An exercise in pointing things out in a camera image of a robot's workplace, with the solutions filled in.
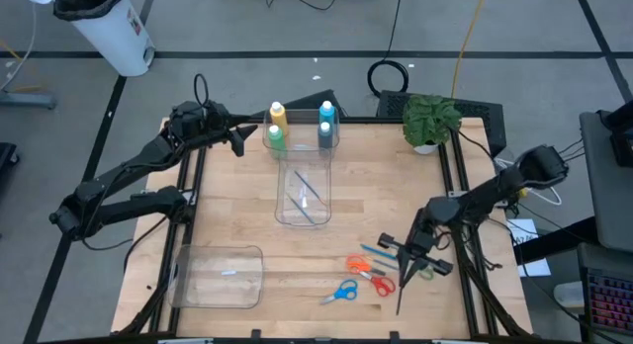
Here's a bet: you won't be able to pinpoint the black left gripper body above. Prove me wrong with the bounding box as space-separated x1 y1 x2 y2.
202 100 244 156

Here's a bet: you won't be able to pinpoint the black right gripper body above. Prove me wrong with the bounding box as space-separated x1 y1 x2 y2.
378 229 454 277

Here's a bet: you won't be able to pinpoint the red-handled scissors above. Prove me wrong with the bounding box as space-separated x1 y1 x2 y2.
358 269 397 299

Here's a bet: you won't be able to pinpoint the green paint bottle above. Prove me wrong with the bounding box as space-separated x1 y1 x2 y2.
267 125 288 155

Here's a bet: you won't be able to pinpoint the yellow paint bottle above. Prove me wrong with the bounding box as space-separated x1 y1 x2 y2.
269 101 290 136

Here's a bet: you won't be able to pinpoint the orange-handled scissors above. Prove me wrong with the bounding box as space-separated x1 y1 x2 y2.
345 254 387 277

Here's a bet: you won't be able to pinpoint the blue-handled scissors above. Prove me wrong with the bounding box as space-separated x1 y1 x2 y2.
318 278 359 305

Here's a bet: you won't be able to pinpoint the dark grey-blue paint bottle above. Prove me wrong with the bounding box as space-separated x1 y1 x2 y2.
316 121 334 150

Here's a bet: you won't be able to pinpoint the turquoise paint bottle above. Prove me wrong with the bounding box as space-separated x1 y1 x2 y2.
318 100 337 128

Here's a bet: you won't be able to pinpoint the narrow clear plastic bin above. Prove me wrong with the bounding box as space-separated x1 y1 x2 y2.
274 148 332 228

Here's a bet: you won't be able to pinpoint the wide clear plastic bin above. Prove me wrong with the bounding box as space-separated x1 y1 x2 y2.
261 108 341 152

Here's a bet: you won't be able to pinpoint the smooth black computer tower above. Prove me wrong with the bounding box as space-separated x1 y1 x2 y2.
250 88 348 121

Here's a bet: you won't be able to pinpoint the white paper sheet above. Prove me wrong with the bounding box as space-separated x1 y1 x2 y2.
506 217 553 279

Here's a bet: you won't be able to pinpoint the green plant in white pot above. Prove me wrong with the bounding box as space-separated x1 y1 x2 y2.
402 94 464 155

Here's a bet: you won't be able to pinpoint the white trash can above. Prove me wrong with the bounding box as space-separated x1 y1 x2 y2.
52 0 157 78

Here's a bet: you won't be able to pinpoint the perforated black computer case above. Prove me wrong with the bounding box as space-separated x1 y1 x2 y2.
376 89 508 158

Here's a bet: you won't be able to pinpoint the large clear plastic bin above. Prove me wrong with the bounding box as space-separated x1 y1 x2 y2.
167 243 265 310

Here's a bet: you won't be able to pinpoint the grey side desk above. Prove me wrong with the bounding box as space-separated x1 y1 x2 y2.
579 109 633 254

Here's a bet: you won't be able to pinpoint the grey cart base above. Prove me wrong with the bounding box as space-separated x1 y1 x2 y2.
0 89 56 111

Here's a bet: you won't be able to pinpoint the backlit computer keyboard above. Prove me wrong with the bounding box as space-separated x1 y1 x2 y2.
586 272 633 336

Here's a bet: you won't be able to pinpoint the black electronic box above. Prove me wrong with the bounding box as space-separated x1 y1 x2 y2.
596 100 633 168

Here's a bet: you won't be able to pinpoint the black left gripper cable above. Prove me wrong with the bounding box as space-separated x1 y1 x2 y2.
192 72 212 108

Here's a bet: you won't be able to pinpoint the white cable bundle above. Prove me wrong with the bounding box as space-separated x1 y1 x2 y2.
494 155 564 207

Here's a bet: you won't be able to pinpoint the black cable with coil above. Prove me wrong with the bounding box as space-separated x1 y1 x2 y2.
366 0 410 99

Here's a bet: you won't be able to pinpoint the black floor cable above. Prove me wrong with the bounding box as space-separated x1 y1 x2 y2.
231 0 372 12

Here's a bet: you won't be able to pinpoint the yellow cable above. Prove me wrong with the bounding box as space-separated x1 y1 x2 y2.
449 0 490 99

